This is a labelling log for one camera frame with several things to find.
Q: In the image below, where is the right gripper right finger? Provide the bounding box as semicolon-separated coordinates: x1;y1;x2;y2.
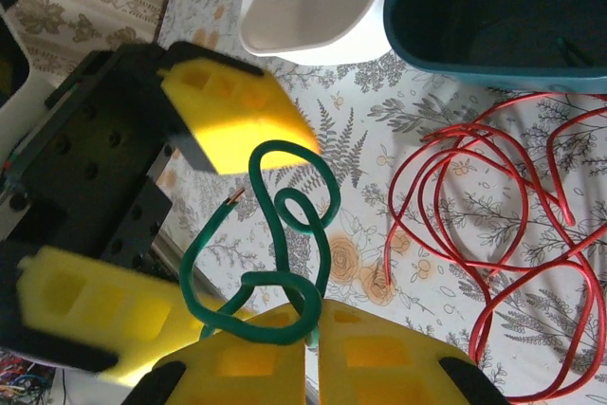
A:
317;299;511;405

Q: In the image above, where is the multicoloured wire heap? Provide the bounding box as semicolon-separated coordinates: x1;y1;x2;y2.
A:
0;352;48;396

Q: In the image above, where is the teal plastic bin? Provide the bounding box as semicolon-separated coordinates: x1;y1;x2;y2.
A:
381;0;607;96

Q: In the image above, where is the green cable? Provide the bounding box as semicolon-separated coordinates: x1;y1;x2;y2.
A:
179;138;342;347

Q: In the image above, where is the red cable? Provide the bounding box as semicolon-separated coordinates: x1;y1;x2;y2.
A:
416;91;607;401
382;122;537;290

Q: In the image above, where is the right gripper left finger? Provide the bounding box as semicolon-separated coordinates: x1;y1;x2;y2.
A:
127;304;308;405

